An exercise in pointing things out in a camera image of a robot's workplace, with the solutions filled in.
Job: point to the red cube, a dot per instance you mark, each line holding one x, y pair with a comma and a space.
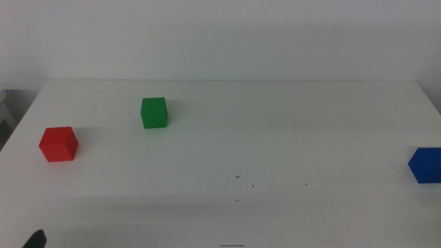
58, 146

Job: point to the green cube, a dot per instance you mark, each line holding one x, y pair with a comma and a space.
153, 113

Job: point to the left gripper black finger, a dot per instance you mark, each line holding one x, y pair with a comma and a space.
36, 240

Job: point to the blue cube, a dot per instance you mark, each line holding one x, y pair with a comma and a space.
427, 166

